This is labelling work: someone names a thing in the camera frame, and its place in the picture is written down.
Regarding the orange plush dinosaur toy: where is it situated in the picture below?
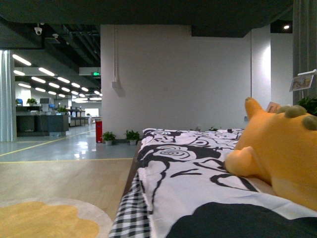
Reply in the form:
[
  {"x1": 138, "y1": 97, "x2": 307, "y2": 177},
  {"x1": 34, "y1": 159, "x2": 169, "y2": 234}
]
[{"x1": 224, "y1": 97, "x2": 317, "y2": 210}]

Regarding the small potted plant right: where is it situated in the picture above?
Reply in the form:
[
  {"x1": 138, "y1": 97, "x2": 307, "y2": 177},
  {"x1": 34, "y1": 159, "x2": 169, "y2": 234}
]
[{"x1": 125, "y1": 130, "x2": 140, "y2": 145}]

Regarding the small potted plant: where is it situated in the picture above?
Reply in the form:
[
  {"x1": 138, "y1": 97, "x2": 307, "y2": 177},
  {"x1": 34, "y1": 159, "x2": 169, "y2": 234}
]
[
  {"x1": 102, "y1": 131, "x2": 116, "y2": 146},
  {"x1": 125, "y1": 130, "x2": 140, "y2": 145}
]

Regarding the small potted plant left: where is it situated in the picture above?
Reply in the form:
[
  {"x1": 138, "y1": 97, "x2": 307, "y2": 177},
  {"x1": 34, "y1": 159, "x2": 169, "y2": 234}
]
[{"x1": 102, "y1": 131, "x2": 116, "y2": 146}]

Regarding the red fire extinguisher cabinet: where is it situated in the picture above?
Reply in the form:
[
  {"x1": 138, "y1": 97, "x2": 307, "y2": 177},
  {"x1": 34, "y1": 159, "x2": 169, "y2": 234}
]
[{"x1": 95, "y1": 120, "x2": 103, "y2": 143}]

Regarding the black and white patterned duvet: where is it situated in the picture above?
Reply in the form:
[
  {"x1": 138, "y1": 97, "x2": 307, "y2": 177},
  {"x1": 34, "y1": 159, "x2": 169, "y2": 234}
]
[{"x1": 138, "y1": 128, "x2": 317, "y2": 238}]

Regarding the black white checkered sheet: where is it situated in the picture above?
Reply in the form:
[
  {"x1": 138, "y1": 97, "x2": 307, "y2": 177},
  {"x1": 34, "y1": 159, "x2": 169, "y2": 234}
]
[{"x1": 109, "y1": 174, "x2": 151, "y2": 238}]

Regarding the paper hang tag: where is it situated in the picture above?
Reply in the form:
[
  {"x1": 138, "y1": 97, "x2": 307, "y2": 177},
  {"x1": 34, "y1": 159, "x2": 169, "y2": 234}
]
[{"x1": 266, "y1": 102, "x2": 281, "y2": 113}]

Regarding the dark reception counter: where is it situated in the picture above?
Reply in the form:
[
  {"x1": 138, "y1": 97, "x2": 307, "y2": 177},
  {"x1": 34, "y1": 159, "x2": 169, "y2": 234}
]
[{"x1": 16, "y1": 115, "x2": 69, "y2": 137}]

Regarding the hanging picture card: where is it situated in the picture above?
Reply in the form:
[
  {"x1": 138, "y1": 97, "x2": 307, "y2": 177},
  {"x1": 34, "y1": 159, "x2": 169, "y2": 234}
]
[{"x1": 289, "y1": 74, "x2": 314, "y2": 92}]

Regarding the grey curtain left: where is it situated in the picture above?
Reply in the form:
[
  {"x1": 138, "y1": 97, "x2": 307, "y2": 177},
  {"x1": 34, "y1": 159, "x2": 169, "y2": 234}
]
[{"x1": 0, "y1": 50, "x2": 17, "y2": 142}]

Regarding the large green potted plant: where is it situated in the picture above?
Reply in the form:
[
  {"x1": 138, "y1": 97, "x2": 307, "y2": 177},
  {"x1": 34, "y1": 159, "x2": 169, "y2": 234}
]
[{"x1": 298, "y1": 97, "x2": 317, "y2": 116}]

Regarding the yellow and beige round rug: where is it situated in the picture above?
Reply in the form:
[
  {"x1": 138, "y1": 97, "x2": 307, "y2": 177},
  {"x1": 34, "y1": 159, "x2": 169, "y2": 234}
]
[{"x1": 0, "y1": 197, "x2": 112, "y2": 238}]

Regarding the white wall conduit box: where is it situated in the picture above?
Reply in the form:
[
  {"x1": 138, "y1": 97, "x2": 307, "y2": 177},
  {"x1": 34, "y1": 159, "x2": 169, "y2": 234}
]
[{"x1": 111, "y1": 81, "x2": 125, "y2": 97}]

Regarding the wooden bed frame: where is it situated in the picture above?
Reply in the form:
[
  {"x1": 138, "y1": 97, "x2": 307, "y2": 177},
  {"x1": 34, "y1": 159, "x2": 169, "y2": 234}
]
[{"x1": 122, "y1": 141, "x2": 141, "y2": 197}]

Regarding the white security camera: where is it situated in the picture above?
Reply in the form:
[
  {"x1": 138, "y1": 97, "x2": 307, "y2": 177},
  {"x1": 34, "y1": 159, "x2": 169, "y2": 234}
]
[{"x1": 34, "y1": 24, "x2": 43, "y2": 36}]

